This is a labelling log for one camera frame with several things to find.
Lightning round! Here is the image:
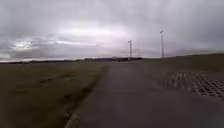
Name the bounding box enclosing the street lamp pole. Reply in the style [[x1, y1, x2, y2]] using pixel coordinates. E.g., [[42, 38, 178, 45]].
[[127, 39, 133, 62], [159, 30, 165, 60]]

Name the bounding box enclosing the distant treeline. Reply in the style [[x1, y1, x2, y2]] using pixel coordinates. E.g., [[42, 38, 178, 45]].
[[0, 56, 144, 64]]

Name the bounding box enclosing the grey asphalt path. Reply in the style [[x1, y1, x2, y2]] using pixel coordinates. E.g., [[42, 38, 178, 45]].
[[63, 61, 224, 128]]

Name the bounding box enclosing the grass field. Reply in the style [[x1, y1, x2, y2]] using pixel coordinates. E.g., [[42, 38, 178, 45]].
[[0, 61, 110, 128]]

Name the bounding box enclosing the grass slope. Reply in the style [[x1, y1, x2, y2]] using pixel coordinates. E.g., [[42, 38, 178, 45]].
[[143, 53, 224, 72]]

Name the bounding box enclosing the grass paver grid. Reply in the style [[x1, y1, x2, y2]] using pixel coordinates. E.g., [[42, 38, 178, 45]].
[[161, 69, 224, 100]]

